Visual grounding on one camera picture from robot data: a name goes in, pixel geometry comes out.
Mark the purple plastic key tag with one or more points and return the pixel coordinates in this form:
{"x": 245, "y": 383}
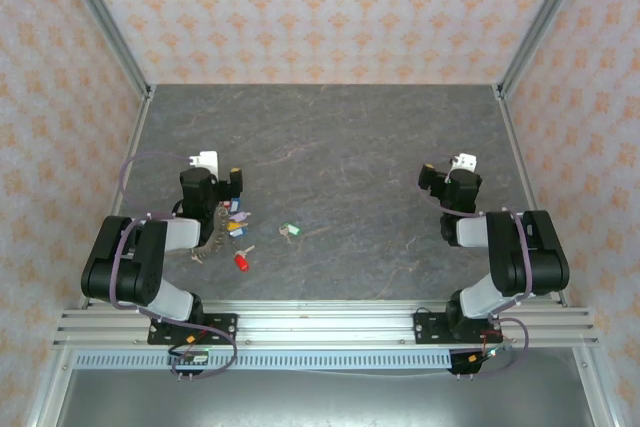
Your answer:
{"x": 238, "y": 217}

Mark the yellow plastic key tag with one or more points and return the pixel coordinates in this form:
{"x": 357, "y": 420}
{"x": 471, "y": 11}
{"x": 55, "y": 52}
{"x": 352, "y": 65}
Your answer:
{"x": 233, "y": 225}

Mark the silver key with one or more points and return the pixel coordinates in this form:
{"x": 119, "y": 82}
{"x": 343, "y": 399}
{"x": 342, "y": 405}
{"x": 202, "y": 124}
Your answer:
{"x": 285, "y": 234}
{"x": 196, "y": 259}
{"x": 247, "y": 250}

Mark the green plastic key tag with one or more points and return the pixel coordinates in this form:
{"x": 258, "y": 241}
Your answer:
{"x": 291, "y": 229}

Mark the solid red key tag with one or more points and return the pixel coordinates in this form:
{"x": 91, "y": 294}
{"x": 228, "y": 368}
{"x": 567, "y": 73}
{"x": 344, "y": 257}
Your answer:
{"x": 241, "y": 263}

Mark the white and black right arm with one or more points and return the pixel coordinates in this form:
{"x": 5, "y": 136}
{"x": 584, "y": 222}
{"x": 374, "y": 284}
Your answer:
{"x": 530, "y": 257}

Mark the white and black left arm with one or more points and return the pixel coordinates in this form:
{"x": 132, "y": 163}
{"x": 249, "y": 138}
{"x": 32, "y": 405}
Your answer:
{"x": 125, "y": 267}

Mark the grey metal sheet tray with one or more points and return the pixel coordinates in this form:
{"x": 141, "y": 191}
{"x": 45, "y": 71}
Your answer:
{"x": 325, "y": 402}

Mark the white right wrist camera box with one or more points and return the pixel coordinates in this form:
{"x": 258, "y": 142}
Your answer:
{"x": 466, "y": 161}

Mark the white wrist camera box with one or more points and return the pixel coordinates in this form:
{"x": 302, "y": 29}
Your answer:
{"x": 466, "y": 161}
{"x": 206, "y": 160}

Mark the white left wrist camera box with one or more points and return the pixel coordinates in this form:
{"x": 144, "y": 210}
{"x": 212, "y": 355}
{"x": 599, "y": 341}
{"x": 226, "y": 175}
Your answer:
{"x": 206, "y": 160}

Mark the aluminium table side rail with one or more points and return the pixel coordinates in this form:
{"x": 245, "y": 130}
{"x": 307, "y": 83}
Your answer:
{"x": 132, "y": 137}
{"x": 513, "y": 137}

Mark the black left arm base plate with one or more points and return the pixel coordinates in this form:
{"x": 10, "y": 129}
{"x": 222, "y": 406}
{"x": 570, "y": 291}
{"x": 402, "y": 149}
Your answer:
{"x": 222, "y": 327}

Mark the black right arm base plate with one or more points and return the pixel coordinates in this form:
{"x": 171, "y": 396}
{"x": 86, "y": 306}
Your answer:
{"x": 430, "y": 329}

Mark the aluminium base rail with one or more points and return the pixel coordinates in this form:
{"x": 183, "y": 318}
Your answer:
{"x": 325, "y": 327}

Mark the aluminium frame post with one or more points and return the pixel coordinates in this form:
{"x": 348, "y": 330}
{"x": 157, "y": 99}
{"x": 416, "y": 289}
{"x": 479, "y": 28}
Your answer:
{"x": 543, "y": 17}
{"x": 102, "y": 17}

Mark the aluminium frame leg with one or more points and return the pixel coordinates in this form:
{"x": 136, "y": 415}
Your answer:
{"x": 599, "y": 392}
{"x": 49, "y": 392}

